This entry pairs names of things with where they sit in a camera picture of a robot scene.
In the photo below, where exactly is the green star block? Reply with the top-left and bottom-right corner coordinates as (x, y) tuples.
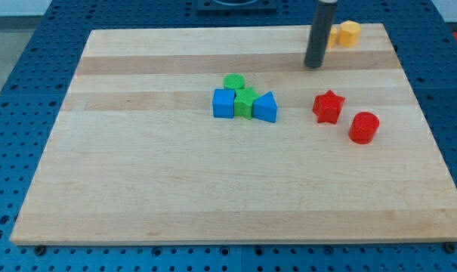
(234, 86), (260, 119)

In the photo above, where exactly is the blue triangular prism block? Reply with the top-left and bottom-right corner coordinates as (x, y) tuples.
(252, 91), (278, 123)

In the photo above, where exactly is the red cylinder block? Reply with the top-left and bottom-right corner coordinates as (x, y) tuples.
(348, 112), (380, 144)

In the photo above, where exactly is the yellow block behind rod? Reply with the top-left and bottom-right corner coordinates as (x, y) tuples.
(326, 26), (338, 48)

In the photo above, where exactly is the green cylinder block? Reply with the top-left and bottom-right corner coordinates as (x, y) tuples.
(223, 73), (245, 89)

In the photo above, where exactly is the yellow hexagonal block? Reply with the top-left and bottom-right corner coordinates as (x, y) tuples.
(338, 20), (361, 47)

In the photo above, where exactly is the blue cube block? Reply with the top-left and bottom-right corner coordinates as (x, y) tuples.
(212, 88), (236, 119)

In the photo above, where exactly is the light wooden board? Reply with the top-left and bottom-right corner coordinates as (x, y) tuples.
(10, 23), (457, 246)

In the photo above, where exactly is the red star block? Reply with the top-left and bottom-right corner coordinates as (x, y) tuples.
(312, 90), (345, 124)

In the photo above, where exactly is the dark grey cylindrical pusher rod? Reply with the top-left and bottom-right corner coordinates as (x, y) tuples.
(304, 0), (338, 69)

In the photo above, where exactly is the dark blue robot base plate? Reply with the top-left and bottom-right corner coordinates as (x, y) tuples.
(195, 0), (277, 13)

